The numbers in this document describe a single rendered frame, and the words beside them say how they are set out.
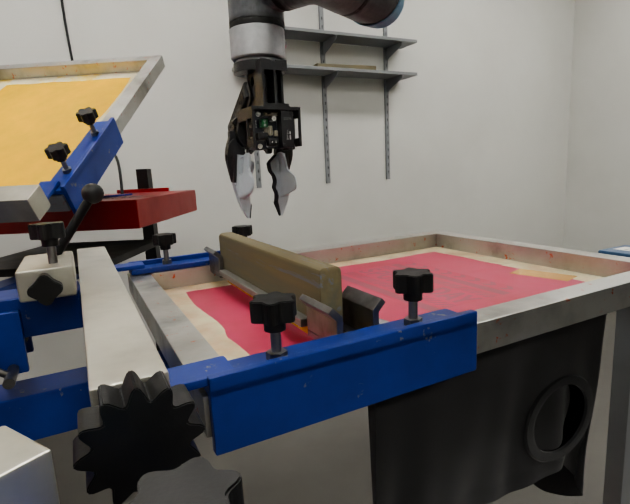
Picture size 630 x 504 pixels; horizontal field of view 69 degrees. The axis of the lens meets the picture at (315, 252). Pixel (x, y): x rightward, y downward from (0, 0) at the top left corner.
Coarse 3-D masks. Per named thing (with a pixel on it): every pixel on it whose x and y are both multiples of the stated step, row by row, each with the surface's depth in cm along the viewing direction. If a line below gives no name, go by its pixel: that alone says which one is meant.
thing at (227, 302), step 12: (432, 252) 113; (360, 264) 103; (372, 264) 103; (384, 264) 102; (432, 264) 100; (444, 264) 99; (456, 264) 98; (468, 264) 98; (480, 264) 97; (492, 264) 97; (216, 288) 88; (228, 288) 88; (360, 288) 83; (192, 300) 81; (204, 300) 80; (216, 300) 80; (228, 300) 80; (240, 300) 79; (216, 312) 73; (228, 312) 73; (240, 312) 72
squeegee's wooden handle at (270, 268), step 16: (224, 240) 84; (240, 240) 77; (256, 240) 76; (224, 256) 86; (240, 256) 77; (256, 256) 70; (272, 256) 64; (288, 256) 61; (304, 256) 60; (240, 272) 78; (256, 272) 71; (272, 272) 65; (288, 272) 60; (304, 272) 56; (320, 272) 52; (336, 272) 53; (272, 288) 66; (288, 288) 61; (304, 288) 56; (320, 288) 52; (336, 288) 53; (304, 304) 57; (336, 304) 54
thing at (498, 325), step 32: (320, 256) 105; (352, 256) 109; (512, 256) 99; (544, 256) 92; (576, 256) 87; (608, 256) 83; (160, 288) 76; (576, 288) 64; (608, 288) 64; (160, 320) 59; (480, 320) 53; (512, 320) 55; (544, 320) 58; (576, 320) 61; (192, 352) 48; (480, 352) 53
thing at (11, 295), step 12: (0, 300) 53; (12, 300) 54; (60, 300) 56; (72, 300) 56; (0, 312) 53; (24, 312) 54; (36, 312) 55; (48, 312) 55; (60, 312) 56; (72, 312) 57; (24, 324) 54; (36, 324) 55; (48, 324) 56; (60, 324) 56; (72, 324) 57; (24, 336) 55
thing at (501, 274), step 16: (480, 272) 90; (496, 272) 90; (528, 288) 78; (544, 288) 77; (384, 304) 73; (400, 304) 72; (464, 304) 71; (480, 304) 70; (496, 304) 70; (224, 320) 69; (240, 320) 69; (240, 336) 62; (256, 336) 62; (288, 336) 61; (304, 336) 61; (256, 352) 56
